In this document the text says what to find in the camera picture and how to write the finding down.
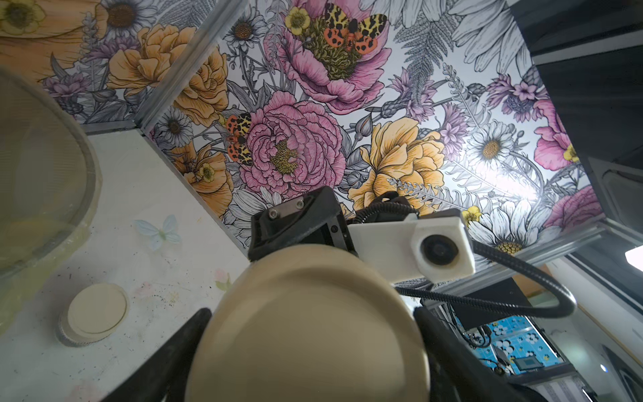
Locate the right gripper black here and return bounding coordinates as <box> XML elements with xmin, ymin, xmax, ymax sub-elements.
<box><xmin>248</xmin><ymin>186</ymin><xmax>354</xmax><ymax>261</ymax></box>

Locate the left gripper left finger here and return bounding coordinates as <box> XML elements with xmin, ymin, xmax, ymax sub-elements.
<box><xmin>104</xmin><ymin>308</ymin><xmax>212</xmax><ymax>401</ymax></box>

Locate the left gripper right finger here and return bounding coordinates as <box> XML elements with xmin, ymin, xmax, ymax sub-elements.
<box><xmin>414</xmin><ymin>308</ymin><xmax>525</xmax><ymax>402</ymax></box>

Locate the clear jar beige lid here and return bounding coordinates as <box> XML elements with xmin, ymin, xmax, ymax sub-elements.
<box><xmin>185</xmin><ymin>245</ymin><xmax>430</xmax><ymax>401</ymax></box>

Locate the closed beige lid jar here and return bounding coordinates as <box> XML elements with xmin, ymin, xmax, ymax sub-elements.
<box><xmin>56</xmin><ymin>283</ymin><xmax>130</xmax><ymax>348</ymax></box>

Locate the yellow bin liner bag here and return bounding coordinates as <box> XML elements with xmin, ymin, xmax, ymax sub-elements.
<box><xmin>1</xmin><ymin>217</ymin><xmax>92</xmax><ymax>333</ymax></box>

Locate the mesh waste bin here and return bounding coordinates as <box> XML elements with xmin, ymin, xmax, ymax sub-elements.
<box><xmin>1</xmin><ymin>67</ymin><xmax>100</xmax><ymax>279</ymax></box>

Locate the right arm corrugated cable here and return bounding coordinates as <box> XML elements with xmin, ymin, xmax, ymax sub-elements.
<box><xmin>351</xmin><ymin>190</ymin><xmax>578</xmax><ymax>320</ymax></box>

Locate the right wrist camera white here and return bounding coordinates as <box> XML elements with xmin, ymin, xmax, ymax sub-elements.
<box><xmin>348</xmin><ymin>209</ymin><xmax>476</xmax><ymax>283</ymax></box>

